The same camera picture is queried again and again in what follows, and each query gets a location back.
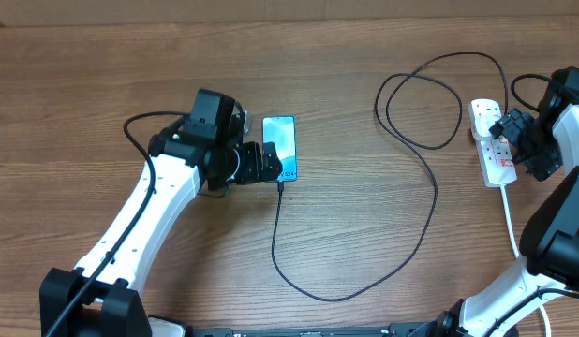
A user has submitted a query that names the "black USB charging cable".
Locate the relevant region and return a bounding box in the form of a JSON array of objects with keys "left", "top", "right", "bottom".
[{"left": 270, "top": 51, "right": 510, "bottom": 303}]

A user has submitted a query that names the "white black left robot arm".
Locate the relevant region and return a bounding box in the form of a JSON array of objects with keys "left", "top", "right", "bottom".
[{"left": 39, "top": 89, "right": 284, "bottom": 336}]

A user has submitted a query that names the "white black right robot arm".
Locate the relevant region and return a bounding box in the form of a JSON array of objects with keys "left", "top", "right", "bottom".
[{"left": 388, "top": 66, "right": 579, "bottom": 336}]

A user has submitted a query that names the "white charger plug adapter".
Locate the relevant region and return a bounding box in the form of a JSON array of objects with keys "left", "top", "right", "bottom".
[{"left": 471, "top": 114, "right": 499, "bottom": 141}]

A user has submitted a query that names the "white power strip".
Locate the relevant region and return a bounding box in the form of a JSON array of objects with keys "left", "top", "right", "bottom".
[{"left": 468, "top": 98, "right": 517, "bottom": 188}]

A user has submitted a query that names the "cardboard back panel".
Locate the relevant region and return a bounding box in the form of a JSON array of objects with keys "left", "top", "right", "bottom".
[{"left": 0, "top": 0, "right": 579, "bottom": 27}]

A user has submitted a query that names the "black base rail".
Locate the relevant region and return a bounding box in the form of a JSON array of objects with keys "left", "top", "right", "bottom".
[{"left": 186, "top": 322, "right": 433, "bottom": 337}]

